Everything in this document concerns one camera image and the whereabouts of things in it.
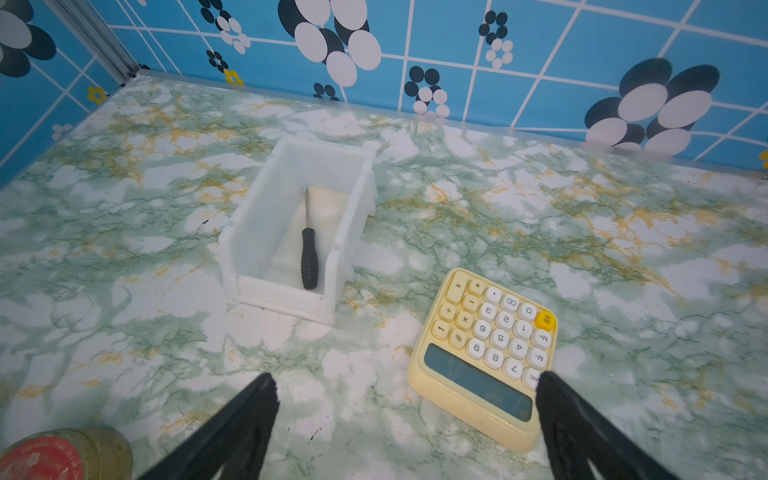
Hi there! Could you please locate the white translucent plastic bin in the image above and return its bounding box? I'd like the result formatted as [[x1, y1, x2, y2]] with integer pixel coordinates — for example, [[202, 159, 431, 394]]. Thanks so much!
[[218, 136, 377, 326]]

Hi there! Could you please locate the yellow calculator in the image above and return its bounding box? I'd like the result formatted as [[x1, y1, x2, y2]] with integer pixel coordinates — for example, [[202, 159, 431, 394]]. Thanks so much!
[[407, 268, 558, 454]]

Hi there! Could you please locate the black handle screwdriver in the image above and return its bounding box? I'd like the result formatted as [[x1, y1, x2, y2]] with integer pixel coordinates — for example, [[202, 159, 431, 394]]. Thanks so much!
[[300, 189, 319, 290]]

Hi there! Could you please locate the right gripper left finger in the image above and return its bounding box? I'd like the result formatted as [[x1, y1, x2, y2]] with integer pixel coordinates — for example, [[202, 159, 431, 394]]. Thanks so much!
[[142, 373, 280, 479]]

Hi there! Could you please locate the red lid round tin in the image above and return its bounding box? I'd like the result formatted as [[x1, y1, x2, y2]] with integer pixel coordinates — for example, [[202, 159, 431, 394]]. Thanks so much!
[[1, 427, 133, 480]]

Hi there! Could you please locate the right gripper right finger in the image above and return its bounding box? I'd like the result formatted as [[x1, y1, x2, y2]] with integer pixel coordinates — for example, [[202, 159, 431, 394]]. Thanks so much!
[[536, 371, 676, 479]]

